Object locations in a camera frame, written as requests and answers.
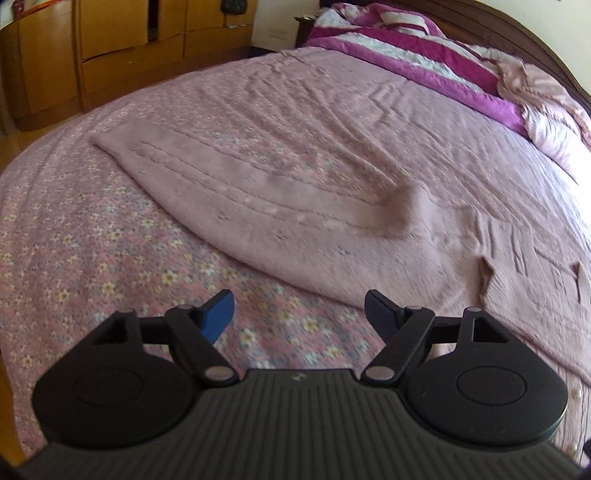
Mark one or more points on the wooden wardrobe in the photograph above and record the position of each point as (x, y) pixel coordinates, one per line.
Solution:
(92, 50)

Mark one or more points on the magenta white striped quilt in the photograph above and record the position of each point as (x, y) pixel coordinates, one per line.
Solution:
(406, 50)

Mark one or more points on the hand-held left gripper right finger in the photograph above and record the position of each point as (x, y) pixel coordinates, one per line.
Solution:
(379, 314)

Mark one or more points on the small black hanging bag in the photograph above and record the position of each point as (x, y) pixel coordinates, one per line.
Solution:
(229, 5)

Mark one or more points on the floral pink bedsheet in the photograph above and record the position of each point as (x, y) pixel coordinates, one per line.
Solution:
(92, 258)

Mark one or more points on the dark wooden headboard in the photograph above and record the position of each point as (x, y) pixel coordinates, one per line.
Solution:
(517, 27)

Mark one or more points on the dark wooden nightstand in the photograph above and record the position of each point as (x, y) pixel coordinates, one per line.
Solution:
(304, 25)

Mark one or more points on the pink knitted sweater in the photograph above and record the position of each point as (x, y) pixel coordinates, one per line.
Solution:
(286, 217)

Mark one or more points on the pink ruffled pillow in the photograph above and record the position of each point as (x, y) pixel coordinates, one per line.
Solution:
(549, 110)

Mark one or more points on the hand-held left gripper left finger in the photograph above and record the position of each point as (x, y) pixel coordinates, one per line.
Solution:
(218, 313)

